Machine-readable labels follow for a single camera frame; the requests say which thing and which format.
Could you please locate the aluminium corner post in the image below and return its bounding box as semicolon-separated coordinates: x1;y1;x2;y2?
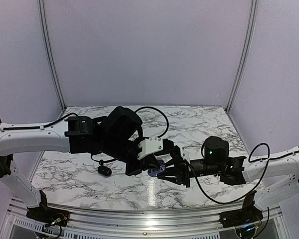
37;0;66;111
225;0;259;114

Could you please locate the black earbud charging case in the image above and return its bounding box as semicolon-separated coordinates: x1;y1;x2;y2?
98;165;112;177

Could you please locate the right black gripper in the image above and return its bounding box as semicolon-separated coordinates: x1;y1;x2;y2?
157;158;223;188

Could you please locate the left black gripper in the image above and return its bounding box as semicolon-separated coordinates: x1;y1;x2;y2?
102;135;161;177

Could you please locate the purple earbud charging case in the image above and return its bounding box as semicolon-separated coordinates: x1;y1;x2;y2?
148;159;166;177

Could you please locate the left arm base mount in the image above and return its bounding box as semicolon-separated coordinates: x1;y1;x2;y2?
26;190;69;227

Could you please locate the left aluminium corner post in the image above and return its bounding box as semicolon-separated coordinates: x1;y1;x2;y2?
37;0;66;111

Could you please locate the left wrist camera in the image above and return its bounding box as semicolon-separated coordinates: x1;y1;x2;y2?
137;137;163;160

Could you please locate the right aluminium corner post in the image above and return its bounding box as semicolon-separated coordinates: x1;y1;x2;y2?
225;0;259;114

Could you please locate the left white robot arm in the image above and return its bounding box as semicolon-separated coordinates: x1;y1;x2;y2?
0;106;189;222

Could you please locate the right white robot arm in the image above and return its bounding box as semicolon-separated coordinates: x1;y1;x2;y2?
156;136;299;223

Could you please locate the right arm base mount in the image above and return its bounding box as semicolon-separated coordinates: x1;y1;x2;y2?
219;190;264;228

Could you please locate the aluminium front rail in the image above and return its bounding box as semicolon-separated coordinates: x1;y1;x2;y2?
0;198;291;239

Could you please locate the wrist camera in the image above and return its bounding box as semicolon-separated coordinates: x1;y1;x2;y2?
137;137;163;160
180;147;190;162

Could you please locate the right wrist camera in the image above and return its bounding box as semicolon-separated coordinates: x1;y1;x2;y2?
180;147;190;162

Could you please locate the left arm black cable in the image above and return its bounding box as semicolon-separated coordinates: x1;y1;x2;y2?
89;106;169;162

